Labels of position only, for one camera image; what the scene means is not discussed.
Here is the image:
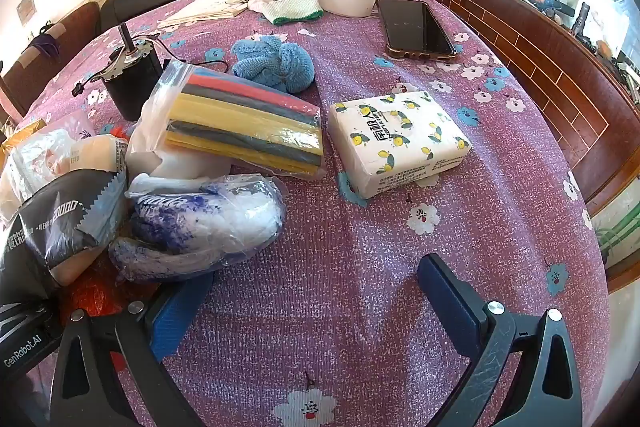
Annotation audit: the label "red plastic bag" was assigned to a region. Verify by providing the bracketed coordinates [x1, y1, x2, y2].
[60, 250, 162, 373]

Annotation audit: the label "black snack packet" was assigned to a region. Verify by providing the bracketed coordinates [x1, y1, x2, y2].
[1, 169, 127, 303]

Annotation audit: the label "blue white bagged cloth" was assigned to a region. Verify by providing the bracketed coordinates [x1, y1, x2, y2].
[108, 173, 285, 282]

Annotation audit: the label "cream tissue pack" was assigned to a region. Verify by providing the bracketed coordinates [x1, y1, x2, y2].
[68, 134, 128, 172]

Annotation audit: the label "white cloth towel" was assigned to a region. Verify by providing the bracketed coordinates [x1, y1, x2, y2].
[126, 150, 231, 198]

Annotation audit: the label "brown wooden chair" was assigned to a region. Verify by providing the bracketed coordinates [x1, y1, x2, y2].
[1, 2, 100, 121]

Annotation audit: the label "lemon print tissue pack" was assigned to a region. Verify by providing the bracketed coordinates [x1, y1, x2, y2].
[328, 91, 472, 199]

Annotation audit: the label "black cylindrical electric motor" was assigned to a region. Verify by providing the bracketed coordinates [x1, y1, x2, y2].
[72, 23, 163, 121]

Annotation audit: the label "bagged colourful sponge cloths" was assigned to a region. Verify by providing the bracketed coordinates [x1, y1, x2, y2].
[127, 61, 324, 179]

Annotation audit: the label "purple floral tablecloth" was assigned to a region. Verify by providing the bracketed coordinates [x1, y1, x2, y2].
[14, 0, 614, 427]

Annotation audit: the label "black smartphone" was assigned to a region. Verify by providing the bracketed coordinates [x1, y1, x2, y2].
[378, 0, 457, 61]

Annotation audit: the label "light blue knitted cloth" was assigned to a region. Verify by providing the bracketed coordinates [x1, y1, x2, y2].
[231, 35, 316, 94]

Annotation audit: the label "open paper notebook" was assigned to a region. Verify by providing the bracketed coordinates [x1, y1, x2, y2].
[157, 0, 250, 28]

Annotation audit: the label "white green cuffed glove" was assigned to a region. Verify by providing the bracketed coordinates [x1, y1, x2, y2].
[247, 0, 323, 26]

